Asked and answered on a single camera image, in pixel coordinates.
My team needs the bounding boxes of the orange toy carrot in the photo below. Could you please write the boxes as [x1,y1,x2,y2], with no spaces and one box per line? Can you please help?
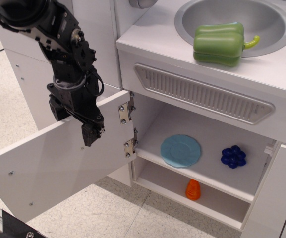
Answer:
[185,179,201,201]

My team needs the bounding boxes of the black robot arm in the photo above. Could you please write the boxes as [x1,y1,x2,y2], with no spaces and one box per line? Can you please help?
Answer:
[0,0,104,147]

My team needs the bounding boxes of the green toy bell pepper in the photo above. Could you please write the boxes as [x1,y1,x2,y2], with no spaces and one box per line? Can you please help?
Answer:
[193,22,260,67]

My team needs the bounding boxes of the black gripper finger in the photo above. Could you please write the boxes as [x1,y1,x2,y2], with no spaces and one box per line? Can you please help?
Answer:
[81,123,101,147]
[49,95,71,121]

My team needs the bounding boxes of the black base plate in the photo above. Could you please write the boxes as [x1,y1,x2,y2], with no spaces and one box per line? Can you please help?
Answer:
[0,210,46,238]

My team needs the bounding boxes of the blue toy grapes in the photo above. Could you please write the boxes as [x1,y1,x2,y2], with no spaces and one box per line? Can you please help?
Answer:
[221,145,246,169]

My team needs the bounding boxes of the silver round sink basin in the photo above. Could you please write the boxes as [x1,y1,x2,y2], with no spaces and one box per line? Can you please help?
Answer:
[174,0,286,58]

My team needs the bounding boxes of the light blue toy plate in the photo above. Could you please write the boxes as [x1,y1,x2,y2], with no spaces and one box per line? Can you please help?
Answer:
[160,134,202,168]

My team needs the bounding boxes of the upper metal hinge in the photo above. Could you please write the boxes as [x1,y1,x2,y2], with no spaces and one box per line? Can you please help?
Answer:
[118,91,136,125]

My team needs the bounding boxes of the white cabinet door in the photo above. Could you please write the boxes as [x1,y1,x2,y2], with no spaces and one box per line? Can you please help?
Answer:
[241,144,286,238]
[0,90,134,222]

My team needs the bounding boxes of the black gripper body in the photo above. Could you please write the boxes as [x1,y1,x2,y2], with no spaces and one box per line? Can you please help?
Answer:
[47,76,104,134]

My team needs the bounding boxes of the white toy kitchen cabinet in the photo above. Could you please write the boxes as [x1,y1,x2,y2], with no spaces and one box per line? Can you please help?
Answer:
[0,0,286,234]

